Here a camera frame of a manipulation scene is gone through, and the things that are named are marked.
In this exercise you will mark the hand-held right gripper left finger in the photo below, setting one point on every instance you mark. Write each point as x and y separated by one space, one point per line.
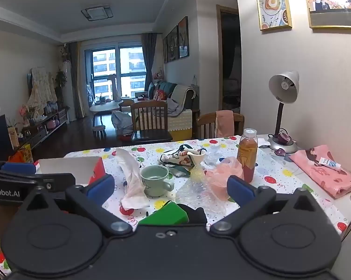
99 188

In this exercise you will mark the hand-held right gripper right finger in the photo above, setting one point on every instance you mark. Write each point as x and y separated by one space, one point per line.
240 189

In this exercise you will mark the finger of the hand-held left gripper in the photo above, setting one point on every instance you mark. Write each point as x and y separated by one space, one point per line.
55 180
18 168

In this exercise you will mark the white tissue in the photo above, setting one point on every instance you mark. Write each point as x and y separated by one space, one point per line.
133 180

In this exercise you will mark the printed cloth bag green trim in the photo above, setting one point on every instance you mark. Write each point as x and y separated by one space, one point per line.
187 157

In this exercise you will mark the orange gift box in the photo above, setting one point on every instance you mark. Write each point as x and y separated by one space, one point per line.
16 157

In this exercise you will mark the yellow box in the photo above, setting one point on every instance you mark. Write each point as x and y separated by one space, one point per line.
26 153

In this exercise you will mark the white red cardboard box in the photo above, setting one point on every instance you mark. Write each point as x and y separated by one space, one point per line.
67 166

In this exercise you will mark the pink plastic bag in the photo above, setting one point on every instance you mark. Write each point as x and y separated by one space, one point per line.
222 178

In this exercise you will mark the orange juice bottle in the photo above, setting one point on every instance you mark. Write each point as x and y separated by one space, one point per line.
247 157

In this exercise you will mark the balloon print tablecloth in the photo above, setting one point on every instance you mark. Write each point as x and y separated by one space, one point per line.
280 180

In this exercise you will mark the clear plastic bag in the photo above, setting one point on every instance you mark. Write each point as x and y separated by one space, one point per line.
198 192

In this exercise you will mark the dark tv cabinet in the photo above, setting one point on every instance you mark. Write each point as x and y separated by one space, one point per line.
44 128

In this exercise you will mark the purple artificial flower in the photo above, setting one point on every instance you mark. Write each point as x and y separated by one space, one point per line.
280 152

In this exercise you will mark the pale green mug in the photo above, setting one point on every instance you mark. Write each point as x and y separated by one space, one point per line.
155 180

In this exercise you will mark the pink flowers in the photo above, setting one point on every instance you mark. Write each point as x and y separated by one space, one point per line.
24 112

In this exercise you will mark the small round stool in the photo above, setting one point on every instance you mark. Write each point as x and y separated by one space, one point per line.
99 129

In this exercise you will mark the pink towel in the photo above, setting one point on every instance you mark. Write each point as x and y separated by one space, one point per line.
225 124

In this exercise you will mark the pale blue clothes pile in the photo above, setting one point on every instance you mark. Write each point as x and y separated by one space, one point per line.
121 122

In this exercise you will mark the green box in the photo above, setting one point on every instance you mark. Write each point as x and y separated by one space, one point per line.
163 215

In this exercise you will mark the round coffee table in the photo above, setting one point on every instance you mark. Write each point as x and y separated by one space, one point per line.
105 107

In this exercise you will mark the cream printed blanket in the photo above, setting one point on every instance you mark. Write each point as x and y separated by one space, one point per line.
42 90

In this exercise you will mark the wooden chair black seat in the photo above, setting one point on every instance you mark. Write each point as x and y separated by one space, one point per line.
149 116

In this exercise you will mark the sofa with cream cover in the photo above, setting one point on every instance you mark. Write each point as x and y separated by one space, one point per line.
179 119

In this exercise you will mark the white tube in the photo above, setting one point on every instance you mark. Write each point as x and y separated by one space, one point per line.
330 163

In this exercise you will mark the white standing air conditioner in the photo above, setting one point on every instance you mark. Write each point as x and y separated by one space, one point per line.
67 87

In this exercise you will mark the green potted plant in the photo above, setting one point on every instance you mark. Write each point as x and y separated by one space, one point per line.
60 80

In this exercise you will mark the grey curtain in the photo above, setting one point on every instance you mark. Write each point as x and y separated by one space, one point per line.
149 61
76 78

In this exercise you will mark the grey blanket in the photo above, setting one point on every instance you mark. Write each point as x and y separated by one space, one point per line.
175 108

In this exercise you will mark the red cushion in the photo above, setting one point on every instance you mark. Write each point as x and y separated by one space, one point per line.
160 94

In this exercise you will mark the silver desk lamp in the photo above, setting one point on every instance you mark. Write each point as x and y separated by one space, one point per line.
283 86

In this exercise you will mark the white knitted throw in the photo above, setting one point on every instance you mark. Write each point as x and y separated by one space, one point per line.
181 93

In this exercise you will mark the large window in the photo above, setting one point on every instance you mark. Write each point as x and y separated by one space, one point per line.
125 64

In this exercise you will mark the pink plush toy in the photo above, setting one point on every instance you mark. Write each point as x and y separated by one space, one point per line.
158 74

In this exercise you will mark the square ceiling light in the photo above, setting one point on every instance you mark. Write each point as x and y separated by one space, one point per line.
97 12

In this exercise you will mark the gold framed food picture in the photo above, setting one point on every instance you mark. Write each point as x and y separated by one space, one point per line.
273 4

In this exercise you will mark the wooden door frame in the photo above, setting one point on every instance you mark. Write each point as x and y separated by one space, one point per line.
218 58

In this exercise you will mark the narrow dark wall picture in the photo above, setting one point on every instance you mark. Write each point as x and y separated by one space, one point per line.
165 49

